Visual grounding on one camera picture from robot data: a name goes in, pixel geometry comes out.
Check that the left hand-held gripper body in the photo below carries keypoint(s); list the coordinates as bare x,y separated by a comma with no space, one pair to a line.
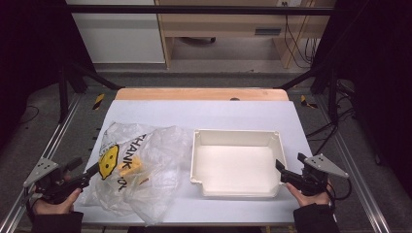
48,191

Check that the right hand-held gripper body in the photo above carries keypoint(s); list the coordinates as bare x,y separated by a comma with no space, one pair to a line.
312,181

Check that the yellow juice box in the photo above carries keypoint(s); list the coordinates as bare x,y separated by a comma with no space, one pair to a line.
131,166

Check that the white plastic tray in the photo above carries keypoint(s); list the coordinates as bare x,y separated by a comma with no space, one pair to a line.
236,165

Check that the clear printed plastic bag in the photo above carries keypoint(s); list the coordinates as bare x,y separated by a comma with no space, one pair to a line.
155,168

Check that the person's right hand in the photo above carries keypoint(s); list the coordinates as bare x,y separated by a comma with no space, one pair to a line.
311,200

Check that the person's left hand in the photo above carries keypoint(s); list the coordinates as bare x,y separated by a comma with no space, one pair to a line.
61,207

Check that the yellow and black tape piece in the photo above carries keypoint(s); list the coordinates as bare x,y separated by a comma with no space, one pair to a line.
98,101
305,101

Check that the black metal stand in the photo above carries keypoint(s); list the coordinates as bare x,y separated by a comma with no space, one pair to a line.
63,93
332,93

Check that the white table board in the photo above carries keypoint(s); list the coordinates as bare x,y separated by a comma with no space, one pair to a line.
207,115

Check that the person's dark clothing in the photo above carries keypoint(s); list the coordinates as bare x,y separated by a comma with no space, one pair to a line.
194,230

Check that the wooden table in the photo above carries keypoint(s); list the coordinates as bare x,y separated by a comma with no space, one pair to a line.
194,93

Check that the white cabinet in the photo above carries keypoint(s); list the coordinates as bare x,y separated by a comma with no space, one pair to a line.
120,39

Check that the wooden desk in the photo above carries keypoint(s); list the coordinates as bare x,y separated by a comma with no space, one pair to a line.
223,24

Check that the aluminium rail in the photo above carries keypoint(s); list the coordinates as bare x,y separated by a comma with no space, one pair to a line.
353,168
55,139

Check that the black horizontal frame bar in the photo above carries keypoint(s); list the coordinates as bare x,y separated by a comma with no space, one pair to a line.
194,9

